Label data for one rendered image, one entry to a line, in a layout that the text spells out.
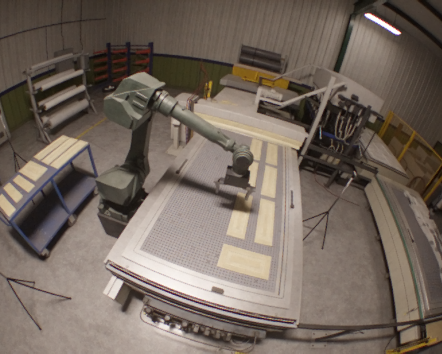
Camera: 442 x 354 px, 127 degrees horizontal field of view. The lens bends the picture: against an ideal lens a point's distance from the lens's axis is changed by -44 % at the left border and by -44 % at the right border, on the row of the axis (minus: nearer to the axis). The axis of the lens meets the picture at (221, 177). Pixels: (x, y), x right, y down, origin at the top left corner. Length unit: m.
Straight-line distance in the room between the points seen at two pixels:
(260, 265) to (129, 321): 1.71
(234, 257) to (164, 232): 0.73
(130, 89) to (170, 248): 1.44
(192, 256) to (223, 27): 7.46
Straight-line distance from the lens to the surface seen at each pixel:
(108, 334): 2.76
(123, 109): 1.63
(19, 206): 2.75
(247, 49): 7.12
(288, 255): 2.19
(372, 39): 8.67
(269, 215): 2.38
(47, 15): 8.85
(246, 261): 1.97
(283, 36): 7.80
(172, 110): 1.61
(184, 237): 2.02
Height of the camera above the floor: 2.61
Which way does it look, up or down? 41 degrees down
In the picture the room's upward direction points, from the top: 12 degrees clockwise
